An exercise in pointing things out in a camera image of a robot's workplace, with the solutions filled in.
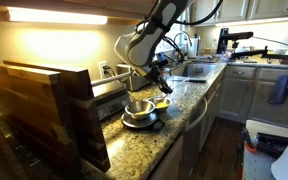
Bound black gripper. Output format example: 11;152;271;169
140;64;174;96

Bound shallow steel bowl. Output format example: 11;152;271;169
147;95;172;114

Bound deep steel bowl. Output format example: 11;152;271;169
124;99;156;121

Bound yellow grainy food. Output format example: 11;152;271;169
154;101;169;110

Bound steel toaster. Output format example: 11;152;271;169
116;63;152;92

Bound steel sink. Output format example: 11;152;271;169
170;61;220;83

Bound black kitchen scale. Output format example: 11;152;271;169
120;112;166;132

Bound grey dish mat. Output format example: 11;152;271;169
192;55;221;64

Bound white jug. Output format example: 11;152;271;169
187;35;200;60

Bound steel panini press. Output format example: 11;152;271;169
91;70;132;122

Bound chrome faucet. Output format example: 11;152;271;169
172;30;194;63

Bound clear bottle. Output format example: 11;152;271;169
210;38;218;55

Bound grey lower cabinets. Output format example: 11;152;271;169
217;64;288;129

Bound grey cabinets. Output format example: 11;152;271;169
217;64;288;129
190;0;288;24

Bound wooden base cabinet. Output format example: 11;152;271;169
147;133;185;180

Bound thick end-grain cutting board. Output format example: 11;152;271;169
3;59;112;174

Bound thin white light strip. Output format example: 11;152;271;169
214;15;288;28

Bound wooden upper cabinet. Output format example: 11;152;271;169
0;0;160;25

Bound white metal cart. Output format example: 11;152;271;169
240;119;288;180

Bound black equipment bundle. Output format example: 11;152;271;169
255;132;288;158

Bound grey upper cabinets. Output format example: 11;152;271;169
190;0;288;24

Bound warm under-cabinet light bar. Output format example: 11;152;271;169
6;6;109;26

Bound light wooden cutting board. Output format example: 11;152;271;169
0;63;82;180

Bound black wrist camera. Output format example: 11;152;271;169
152;51;169;69

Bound black handled knife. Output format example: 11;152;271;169
168;77;208;84

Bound stainless dishwasher with handle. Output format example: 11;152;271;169
179;94;218;171

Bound black power plug cord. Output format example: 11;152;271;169
102;65;117;78

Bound white wall outlet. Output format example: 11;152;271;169
98;60;110;79

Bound black camera stand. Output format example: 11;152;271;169
216;27;288;63

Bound orange handled tool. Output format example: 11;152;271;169
240;128;257;154

